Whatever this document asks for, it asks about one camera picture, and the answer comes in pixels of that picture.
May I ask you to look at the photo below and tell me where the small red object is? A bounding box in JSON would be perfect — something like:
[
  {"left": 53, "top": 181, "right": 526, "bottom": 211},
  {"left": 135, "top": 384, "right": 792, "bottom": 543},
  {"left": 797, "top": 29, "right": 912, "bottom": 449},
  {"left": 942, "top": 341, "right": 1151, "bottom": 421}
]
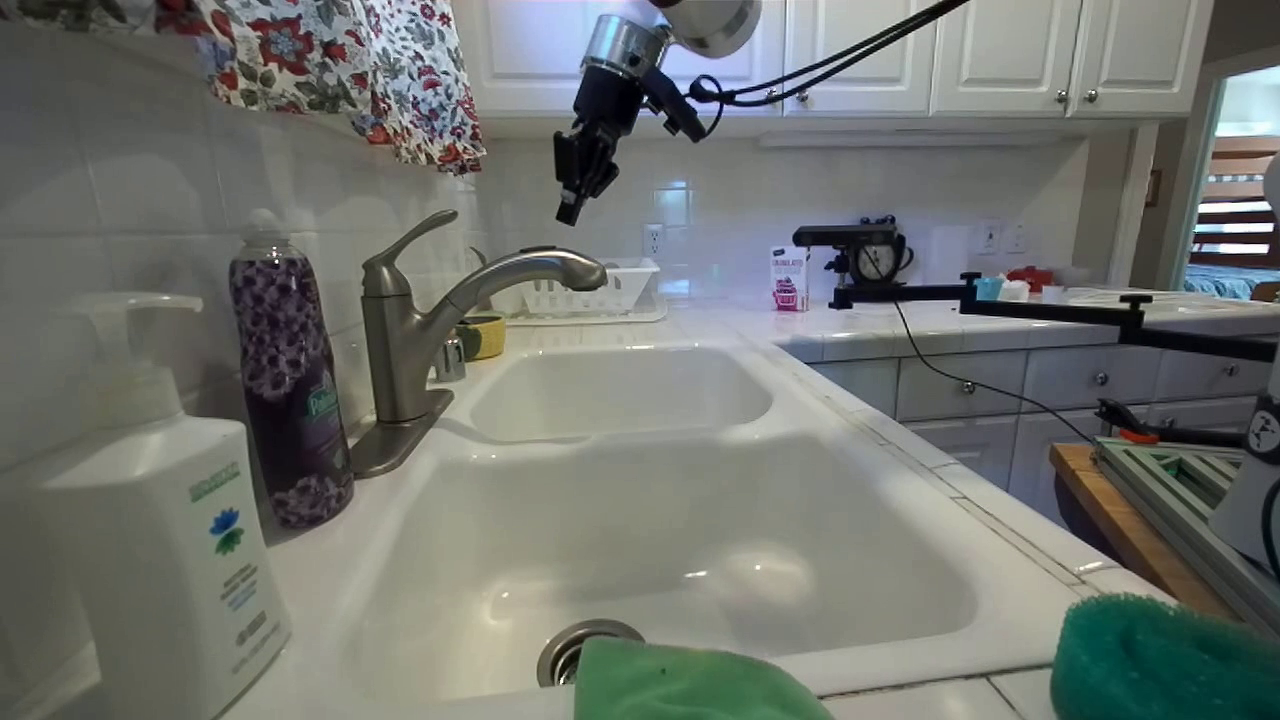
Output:
[{"left": 1005, "top": 260, "right": 1065, "bottom": 294}]

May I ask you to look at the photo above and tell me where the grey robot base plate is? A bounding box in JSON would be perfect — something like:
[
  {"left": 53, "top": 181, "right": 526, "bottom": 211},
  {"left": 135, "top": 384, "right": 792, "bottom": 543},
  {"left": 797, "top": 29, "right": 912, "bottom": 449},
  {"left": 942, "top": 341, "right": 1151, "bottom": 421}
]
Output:
[{"left": 1091, "top": 430, "right": 1280, "bottom": 638}]

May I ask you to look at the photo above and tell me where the white double basin sink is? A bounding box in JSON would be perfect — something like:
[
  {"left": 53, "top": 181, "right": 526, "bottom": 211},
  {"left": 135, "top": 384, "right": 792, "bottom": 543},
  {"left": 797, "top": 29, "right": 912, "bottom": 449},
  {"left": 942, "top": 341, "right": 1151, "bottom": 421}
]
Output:
[{"left": 254, "top": 336, "right": 1111, "bottom": 720}]

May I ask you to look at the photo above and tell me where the black clamp device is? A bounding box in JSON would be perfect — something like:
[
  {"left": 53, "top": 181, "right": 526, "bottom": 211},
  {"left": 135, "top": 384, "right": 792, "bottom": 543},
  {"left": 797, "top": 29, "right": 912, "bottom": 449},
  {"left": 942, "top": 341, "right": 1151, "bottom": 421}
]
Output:
[{"left": 792, "top": 217, "right": 919, "bottom": 287}]

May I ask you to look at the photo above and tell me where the purple dish soap bottle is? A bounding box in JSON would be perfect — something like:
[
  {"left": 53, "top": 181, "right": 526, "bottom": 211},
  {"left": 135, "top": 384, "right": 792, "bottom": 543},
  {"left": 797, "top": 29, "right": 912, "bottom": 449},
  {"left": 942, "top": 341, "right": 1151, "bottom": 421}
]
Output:
[{"left": 223, "top": 207, "right": 357, "bottom": 537}]

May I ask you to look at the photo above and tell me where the white dish rack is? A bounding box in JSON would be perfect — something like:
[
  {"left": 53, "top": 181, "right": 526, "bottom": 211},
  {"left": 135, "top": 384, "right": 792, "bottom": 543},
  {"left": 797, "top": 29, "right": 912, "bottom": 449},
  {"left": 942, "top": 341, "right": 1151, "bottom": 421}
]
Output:
[{"left": 495, "top": 255, "right": 663, "bottom": 323}]

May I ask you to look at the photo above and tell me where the white pump soap dispenser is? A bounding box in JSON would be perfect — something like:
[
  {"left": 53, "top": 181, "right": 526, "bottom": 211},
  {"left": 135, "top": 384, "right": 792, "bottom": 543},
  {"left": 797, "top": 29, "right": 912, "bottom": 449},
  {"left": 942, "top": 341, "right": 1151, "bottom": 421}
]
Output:
[{"left": 34, "top": 291, "right": 297, "bottom": 720}]

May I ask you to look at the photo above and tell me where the yellow mug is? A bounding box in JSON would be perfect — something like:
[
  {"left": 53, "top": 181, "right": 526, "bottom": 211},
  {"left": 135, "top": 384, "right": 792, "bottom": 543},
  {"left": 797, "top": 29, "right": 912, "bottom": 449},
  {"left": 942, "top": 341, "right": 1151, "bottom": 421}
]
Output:
[{"left": 454, "top": 310, "right": 510, "bottom": 362}]

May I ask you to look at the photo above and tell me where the white lower cabinet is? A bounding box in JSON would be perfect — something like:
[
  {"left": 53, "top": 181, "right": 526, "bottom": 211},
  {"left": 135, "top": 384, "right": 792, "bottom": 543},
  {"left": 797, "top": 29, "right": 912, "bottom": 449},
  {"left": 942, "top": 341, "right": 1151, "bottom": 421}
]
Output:
[{"left": 807, "top": 343, "right": 1280, "bottom": 528}]

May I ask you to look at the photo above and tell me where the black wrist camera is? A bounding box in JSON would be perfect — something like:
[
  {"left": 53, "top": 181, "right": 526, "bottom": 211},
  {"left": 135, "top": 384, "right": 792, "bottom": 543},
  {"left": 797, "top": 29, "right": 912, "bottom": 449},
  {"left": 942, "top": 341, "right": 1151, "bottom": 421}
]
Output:
[{"left": 647, "top": 73, "right": 710, "bottom": 145}]

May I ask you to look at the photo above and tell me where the white wall outlet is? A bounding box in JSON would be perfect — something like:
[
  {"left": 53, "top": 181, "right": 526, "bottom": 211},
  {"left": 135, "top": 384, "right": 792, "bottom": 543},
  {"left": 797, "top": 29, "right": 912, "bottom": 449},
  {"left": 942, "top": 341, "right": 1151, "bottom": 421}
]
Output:
[{"left": 967, "top": 217, "right": 1009, "bottom": 272}]

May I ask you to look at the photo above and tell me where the black red cable bundle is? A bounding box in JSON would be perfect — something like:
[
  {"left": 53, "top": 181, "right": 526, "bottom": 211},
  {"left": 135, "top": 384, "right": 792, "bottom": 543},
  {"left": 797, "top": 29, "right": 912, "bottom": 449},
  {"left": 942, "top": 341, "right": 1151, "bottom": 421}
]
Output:
[{"left": 1091, "top": 395, "right": 1252, "bottom": 450}]

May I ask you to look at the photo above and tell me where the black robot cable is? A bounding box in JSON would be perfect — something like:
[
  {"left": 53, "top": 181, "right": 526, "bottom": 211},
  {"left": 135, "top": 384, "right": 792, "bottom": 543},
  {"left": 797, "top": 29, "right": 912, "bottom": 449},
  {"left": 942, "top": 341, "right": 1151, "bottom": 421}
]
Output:
[{"left": 681, "top": 0, "right": 971, "bottom": 113}]

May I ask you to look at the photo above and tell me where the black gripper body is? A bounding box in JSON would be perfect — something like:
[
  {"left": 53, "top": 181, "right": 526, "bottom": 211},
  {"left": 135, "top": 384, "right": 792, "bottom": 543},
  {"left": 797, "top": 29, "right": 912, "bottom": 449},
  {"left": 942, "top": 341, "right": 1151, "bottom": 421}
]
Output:
[{"left": 572, "top": 60, "right": 663, "bottom": 148}]

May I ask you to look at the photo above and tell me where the metal sink drain strainer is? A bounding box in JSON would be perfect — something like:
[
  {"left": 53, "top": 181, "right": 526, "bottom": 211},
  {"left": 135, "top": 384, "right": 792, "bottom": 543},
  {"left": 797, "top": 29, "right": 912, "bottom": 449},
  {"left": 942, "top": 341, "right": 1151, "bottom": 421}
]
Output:
[{"left": 531, "top": 616, "right": 647, "bottom": 690}]

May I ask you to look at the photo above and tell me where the brushed metal kitchen faucet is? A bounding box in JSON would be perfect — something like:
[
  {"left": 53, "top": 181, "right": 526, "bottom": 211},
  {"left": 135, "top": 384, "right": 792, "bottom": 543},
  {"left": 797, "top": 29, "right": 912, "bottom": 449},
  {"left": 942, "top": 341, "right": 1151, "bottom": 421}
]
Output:
[{"left": 346, "top": 207, "right": 610, "bottom": 480}]

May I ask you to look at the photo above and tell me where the pink white bottle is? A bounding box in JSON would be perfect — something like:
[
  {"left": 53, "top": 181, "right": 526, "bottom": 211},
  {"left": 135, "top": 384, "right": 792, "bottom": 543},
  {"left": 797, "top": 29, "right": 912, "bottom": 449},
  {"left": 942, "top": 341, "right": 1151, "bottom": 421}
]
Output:
[{"left": 767, "top": 239, "right": 817, "bottom": 317}]

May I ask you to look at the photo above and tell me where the green dish cloth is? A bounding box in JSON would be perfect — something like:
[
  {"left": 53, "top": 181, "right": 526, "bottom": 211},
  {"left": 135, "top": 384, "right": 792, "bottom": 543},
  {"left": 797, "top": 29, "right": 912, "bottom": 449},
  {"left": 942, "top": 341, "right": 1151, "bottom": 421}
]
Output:
[{"left": 572, "top": 635, "right": 833, "bottom": 720}]

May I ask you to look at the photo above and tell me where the floral window curtain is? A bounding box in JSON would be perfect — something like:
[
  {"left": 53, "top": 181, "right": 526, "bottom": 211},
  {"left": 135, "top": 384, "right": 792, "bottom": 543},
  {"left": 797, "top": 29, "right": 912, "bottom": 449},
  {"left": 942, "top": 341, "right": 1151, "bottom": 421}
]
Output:
[{"left": 156, "top": 0, "right": 491, "bottom": 175}]

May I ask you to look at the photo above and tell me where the wooden table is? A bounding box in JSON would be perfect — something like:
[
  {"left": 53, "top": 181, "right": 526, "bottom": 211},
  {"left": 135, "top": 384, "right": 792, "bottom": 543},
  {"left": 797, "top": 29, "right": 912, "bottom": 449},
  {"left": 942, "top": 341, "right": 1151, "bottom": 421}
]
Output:
[{"left": 1047, "top": 441, "right": 1230, "bottom": 625}]

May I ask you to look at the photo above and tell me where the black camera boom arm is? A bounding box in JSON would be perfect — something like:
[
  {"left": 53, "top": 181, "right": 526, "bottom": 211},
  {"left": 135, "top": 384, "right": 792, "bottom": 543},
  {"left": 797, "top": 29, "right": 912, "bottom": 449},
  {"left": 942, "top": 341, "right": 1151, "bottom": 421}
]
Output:
[{"left": 827, "top": 272, "right": 1280, "bottom": 362}]

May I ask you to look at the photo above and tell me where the metal sink hole cap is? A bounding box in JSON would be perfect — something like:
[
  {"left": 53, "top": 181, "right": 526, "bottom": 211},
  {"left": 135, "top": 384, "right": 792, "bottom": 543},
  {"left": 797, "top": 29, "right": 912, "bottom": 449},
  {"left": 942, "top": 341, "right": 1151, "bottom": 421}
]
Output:
[{"left": 434, "top": 331, "right": 473, "bottom": 384}]

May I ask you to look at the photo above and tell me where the green sponge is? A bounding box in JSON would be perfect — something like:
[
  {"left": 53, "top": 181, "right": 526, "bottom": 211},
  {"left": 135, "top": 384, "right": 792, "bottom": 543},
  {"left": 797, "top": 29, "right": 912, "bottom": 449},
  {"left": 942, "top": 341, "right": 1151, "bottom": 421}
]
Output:
[{"left": 1047, "top": 592, "right": 1280, "bottom": 720}]

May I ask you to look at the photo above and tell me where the black camera cable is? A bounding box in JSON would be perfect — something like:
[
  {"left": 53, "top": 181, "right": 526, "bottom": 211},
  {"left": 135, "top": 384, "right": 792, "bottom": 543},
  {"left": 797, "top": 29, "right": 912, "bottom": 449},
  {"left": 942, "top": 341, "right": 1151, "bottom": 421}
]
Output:
[{"left": 886, "top": 294, "right": 1111, "bottom": 450}]

